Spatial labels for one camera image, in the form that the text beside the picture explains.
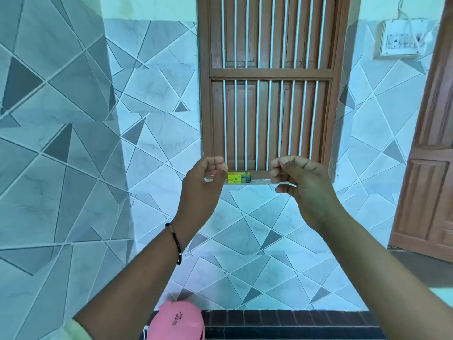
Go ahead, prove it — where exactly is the person's right hand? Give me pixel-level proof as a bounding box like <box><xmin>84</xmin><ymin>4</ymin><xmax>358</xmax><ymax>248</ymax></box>
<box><xmin>270</xmin><ymin>155</ymin><xmax>342</xmax><ymax>227</ymax></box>

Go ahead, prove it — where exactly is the black bead bracelet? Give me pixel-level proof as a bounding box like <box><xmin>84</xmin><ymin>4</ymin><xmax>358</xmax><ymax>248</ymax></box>
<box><xmin>165</xmin><ymin>222</ymin><xmax>183</xmax><ymax>265</ymax></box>

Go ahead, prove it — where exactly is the person's right forearm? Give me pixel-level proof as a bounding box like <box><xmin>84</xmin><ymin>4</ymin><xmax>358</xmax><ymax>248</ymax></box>
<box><xmin>317</xmin><ymin>210</ymin><xmax>453</xmax><ymax>340</ymax></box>

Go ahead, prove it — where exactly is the person's left forearm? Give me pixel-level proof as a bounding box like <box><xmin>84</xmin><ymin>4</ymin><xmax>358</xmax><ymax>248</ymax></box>
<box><xmin>72</xmin><ymin>221</ymin><xmax>204</xmax><ymax>340</ymax></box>

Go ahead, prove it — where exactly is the brown wooden door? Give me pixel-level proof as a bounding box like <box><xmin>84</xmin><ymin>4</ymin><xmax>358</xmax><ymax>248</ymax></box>
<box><xmin>388</xmin><ymin>0</ymin><xmax>453</xmax><ymax>263</ymax></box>

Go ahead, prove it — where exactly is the person's left hand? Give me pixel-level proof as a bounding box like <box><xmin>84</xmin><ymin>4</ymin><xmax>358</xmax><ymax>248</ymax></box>
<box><xmin>174</xmin><ymin>156</ymin><xmax>228</xmax><ymax>229</ymax></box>

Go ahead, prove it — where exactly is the white cable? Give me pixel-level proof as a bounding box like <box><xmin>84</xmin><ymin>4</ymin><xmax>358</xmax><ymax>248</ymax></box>
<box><xmin>396</xmin><ymin>0</ymin><xmax>434</xmax><ymax>46</ymax></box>

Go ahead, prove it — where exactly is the small yellow green box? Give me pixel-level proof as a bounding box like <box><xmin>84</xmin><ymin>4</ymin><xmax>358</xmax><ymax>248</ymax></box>
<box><xmin>226</xmin><ymin>171</ymin><xmax>253</xmax><ymax>184</ymax></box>

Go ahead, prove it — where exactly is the white wall switchboard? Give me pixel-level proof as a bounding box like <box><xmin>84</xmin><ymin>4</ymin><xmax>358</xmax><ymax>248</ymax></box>
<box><xmin>379</xmin><ymin>18</ymin><xmax>429</xmax><ymax>60</ymax></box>

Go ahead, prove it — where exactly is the brown wooden barred window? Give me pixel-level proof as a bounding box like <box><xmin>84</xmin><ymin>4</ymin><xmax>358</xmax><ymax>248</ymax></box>
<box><xmin>197</xmin><ymin>0</ymin><xmax>352</xmax><ymax>182</ymax></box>

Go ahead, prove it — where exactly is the light green sleeve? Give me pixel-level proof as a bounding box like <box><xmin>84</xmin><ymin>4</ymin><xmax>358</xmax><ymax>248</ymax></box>
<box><xmin>63</xmin><ymin>318</ymin><xmax>93</xmax><ymax>340</ymax></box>

